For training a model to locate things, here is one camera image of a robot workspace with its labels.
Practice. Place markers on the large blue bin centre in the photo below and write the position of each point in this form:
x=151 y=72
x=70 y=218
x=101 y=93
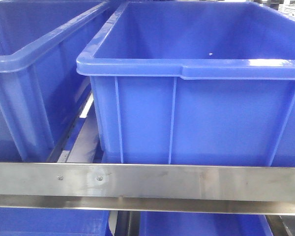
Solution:
x=195 y=83

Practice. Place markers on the blue bin below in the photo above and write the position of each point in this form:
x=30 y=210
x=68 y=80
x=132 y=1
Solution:
x=53 y=222
x=202 y=224

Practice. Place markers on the blue bin below left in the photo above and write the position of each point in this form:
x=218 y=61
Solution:
x=53 y=222

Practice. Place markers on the blue bin left side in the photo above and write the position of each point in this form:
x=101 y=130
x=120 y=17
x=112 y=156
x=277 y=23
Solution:
x=41 y=92

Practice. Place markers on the steel shelf front rail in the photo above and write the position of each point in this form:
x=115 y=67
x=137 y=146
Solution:
x=176 y=188

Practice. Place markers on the blue bin below right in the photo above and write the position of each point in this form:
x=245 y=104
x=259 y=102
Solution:
x=202 y=224

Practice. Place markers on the steel divider rail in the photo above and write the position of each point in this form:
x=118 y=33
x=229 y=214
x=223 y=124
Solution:
x=63 y=148

